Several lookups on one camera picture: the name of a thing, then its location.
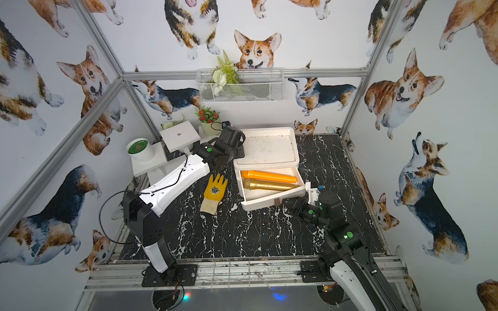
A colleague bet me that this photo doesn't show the green pot red flowers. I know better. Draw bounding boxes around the green pot red flowers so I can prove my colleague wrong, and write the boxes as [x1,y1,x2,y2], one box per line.
[196,106,223,136]

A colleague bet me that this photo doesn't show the yellow work glove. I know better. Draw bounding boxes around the yellow work glove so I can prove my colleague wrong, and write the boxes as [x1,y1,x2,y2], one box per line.
[200,174,228,215]

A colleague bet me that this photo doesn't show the white drawer cabinet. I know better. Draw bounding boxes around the white drawer cabinet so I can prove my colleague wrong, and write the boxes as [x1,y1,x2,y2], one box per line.
[233,127,306,212]

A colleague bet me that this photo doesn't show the orange microphone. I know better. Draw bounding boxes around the orange microphone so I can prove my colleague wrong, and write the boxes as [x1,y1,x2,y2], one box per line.
[241,171,298,183]

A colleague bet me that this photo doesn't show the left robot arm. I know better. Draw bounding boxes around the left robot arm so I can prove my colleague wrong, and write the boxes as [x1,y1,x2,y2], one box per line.
[123,125,246,273]

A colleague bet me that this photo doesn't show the white wire wall basket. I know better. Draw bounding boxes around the white wire wall basket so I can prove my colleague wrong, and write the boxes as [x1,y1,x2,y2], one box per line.
[196,69,284,103]

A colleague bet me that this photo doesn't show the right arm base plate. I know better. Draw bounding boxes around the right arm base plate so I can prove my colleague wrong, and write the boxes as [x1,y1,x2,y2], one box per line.
[297,259,333,283]

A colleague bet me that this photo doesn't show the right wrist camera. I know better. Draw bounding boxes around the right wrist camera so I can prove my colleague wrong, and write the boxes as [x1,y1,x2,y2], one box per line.
[305,181,324,206]

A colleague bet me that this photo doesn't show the small white flower plant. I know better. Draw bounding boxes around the small white flower plant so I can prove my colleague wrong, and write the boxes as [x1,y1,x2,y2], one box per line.
[161,117,186,130]

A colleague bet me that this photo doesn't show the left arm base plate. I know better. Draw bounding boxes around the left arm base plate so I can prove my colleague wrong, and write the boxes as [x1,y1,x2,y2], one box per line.
[141,264,198,288]

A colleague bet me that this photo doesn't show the white cup green inside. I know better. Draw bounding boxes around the white cup green inside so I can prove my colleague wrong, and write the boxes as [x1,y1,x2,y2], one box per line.
[125,138,155,163]

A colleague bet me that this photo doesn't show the white stepped display shelf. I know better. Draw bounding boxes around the white stepped display shelf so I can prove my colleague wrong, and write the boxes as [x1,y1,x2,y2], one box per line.
[131,121,218,185]

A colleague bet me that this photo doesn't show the gold microphone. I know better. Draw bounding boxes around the gold microphone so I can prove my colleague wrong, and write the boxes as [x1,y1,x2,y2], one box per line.
[243,179,299,191]

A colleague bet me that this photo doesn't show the green fern plant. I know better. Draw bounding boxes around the green fern plant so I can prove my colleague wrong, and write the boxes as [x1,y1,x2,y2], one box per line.
[211,51,240,96]

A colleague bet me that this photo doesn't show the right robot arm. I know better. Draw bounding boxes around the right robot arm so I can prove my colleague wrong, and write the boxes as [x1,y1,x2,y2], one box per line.
[283,192,407,310]

